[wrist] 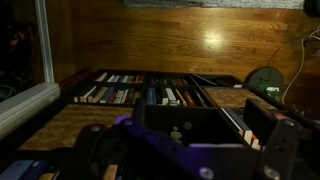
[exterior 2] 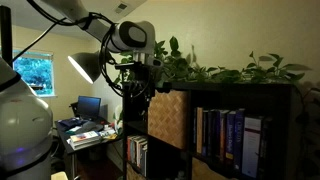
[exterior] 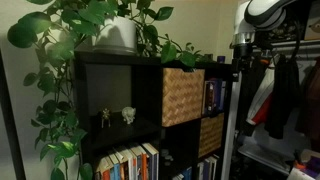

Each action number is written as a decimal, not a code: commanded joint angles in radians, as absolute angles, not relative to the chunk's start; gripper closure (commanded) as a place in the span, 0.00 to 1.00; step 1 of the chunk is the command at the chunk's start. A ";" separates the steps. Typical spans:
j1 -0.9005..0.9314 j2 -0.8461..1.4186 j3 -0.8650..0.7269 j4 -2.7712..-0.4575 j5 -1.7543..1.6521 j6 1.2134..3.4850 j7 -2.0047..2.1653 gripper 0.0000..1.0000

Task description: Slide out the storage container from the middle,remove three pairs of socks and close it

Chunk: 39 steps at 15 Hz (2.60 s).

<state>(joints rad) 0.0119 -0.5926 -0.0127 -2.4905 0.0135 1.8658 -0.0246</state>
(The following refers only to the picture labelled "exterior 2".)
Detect tan spine book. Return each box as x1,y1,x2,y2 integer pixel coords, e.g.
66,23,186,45
196,107,204,155

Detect dark office desk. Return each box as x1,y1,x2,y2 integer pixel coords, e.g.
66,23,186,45
54,116,124,180

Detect white flower ornament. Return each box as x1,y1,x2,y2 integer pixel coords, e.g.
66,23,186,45
112,104,124,135

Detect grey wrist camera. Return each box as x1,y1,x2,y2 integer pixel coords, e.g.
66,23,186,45
144,55,165,69

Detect white spine book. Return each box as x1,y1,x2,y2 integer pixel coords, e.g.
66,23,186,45
135,137,144,170

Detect window with white frame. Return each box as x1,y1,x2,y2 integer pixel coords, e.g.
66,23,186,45
0,49,56,98

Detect blue circuits textbook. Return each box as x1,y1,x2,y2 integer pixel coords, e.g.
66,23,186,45
233,108,246,172

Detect thick black book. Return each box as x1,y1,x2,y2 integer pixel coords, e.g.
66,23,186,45
260,116,274,180

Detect ceiling air vent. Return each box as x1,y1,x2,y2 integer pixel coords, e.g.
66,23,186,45
114,2,129,14

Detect colourful cover book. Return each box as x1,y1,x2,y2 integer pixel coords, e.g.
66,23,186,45
69,130,101,143

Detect red spine book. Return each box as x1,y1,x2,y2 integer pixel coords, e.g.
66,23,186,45
126,135,132,162

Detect green pothos plant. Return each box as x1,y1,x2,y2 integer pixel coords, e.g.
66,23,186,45
113,35,313,85

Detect slim black book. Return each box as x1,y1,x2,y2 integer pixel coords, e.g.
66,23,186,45
202,109,210,157

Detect grey desk lamp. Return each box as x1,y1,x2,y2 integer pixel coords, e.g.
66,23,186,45
67,49,103,85

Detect brown spine book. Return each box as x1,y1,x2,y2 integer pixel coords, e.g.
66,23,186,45
219,109,230,163

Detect thick white book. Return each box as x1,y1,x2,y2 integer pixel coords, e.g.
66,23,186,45
69,138,103,152

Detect dark navy book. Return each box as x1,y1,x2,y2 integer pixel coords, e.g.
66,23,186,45
207,109,222,159

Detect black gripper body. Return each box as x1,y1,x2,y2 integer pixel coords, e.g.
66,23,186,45
127,64,158,97

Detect white maroon banded book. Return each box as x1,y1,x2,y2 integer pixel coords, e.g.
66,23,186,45
242,115,263,179

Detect blue book yellow label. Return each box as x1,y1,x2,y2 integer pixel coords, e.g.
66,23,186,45
226,111,237,162

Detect computer monitor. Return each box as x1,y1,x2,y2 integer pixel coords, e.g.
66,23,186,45
77,95,102,121

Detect grey spine book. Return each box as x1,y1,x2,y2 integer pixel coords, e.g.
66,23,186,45
130,135,138,165

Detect black vertical pole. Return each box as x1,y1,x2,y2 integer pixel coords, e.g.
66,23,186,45
0,4,14,68

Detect black cube shelf unit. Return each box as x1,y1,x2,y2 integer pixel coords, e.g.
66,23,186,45
121,81,301,180

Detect dark book white pages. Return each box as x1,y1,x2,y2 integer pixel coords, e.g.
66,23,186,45
140,141,149,178

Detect woven bamboo storage container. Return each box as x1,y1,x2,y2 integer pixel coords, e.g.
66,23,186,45
147,89,190,150

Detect blue bag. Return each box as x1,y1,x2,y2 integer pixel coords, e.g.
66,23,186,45
59,117,88,130

